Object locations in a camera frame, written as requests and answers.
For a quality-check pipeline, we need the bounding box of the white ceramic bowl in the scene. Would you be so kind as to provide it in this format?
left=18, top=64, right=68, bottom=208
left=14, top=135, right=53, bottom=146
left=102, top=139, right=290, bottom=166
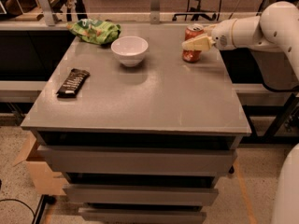
left=111, top=36, right=149, bottom=67

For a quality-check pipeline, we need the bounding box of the grey drawer cabinet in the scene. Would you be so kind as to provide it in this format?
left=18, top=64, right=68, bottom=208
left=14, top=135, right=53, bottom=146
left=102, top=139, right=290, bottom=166
left=22, top=23, right=249, bottom=213

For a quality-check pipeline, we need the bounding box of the green chip bag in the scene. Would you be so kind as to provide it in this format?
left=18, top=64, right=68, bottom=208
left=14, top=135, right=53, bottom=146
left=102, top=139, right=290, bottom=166
left=67, top=19, right=121, bottom=45

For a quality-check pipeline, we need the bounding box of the red coke can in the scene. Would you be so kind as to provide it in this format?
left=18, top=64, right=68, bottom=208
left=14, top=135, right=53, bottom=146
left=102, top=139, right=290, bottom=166
left=182, top=23, right=204, bottom=63

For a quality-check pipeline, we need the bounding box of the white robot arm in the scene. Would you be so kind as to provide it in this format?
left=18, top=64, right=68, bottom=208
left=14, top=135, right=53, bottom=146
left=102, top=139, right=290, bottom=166
left=182, top=1, right=299, bottom=224

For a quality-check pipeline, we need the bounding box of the black floor cable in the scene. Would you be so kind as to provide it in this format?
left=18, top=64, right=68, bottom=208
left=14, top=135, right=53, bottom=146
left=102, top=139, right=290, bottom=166
left=0, top=197, right=37, bottom=224

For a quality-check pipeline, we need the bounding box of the middle grey drawer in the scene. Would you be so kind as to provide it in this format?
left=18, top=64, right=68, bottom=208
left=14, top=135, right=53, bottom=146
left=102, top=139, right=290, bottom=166
left=63, top=184, right=219, bottom=206

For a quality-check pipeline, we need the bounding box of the top grey drawer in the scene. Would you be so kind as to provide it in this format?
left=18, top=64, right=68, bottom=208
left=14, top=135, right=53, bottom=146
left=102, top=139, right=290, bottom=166
left=38, top=146, right=236, bottom=176

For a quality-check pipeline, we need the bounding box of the metal bracket left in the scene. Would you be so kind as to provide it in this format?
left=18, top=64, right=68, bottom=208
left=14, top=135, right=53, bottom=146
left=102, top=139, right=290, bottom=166
left=37, top=0, right=56, bottom=26

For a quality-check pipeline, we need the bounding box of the grey drawer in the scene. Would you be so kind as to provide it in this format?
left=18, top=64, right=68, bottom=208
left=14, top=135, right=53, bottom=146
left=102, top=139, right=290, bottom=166
left=38, top=146, right=236, bottom=176
left=78, top=208, right=206, bottom=224
left=63, top=184, right=219, bottom=206

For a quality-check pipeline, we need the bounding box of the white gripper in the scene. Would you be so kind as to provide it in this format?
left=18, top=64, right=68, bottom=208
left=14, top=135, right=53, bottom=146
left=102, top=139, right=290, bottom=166
left=182, top=19, right=236, bottom=51

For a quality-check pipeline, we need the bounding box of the metal bracket middle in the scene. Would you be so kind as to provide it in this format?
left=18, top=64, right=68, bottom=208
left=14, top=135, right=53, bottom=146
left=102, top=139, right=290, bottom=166
left=149, top=0, right=160, bottom=24

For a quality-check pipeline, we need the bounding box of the dark chocolate bar wrapper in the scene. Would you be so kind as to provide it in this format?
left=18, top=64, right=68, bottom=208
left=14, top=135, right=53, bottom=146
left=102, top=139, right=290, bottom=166
left=56, top=68, right=90, bottom=98

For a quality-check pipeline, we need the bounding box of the bottom grey drawer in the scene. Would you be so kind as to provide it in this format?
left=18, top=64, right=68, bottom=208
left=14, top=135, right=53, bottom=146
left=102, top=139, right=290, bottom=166
left=78, top=208, right=206, bottom=224

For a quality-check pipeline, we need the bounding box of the brown cardboard box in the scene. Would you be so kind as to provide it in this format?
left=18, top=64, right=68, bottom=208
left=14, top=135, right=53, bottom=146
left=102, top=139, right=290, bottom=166
left=13, top=133, right=67, bottom=196

